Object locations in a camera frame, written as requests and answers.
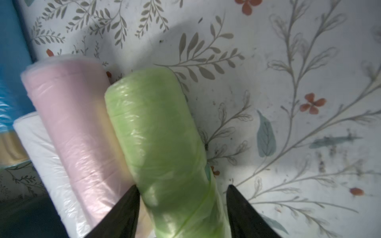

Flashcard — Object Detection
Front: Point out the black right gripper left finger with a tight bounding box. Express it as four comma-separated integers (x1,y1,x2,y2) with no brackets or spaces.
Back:
86,185,140,238

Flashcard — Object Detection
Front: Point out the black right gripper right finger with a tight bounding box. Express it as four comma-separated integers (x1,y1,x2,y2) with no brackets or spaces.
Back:
226,184,280,238

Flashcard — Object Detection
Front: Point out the pale green trash bag roll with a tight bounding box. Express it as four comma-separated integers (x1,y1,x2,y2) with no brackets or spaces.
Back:
105,68,231,238

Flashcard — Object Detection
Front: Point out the teal plastic storage box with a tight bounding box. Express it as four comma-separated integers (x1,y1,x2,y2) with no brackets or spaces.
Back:
1,195,68,238

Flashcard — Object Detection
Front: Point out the white trash bag roll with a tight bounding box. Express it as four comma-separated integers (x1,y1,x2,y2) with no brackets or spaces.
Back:
13,112,91,238

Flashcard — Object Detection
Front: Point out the pink trash bag roll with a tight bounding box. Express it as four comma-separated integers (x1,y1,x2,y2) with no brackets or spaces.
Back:
21,55,134,226

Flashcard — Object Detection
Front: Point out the blue trash bag roll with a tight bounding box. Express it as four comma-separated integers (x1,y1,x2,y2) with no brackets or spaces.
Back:
1,1,35,168

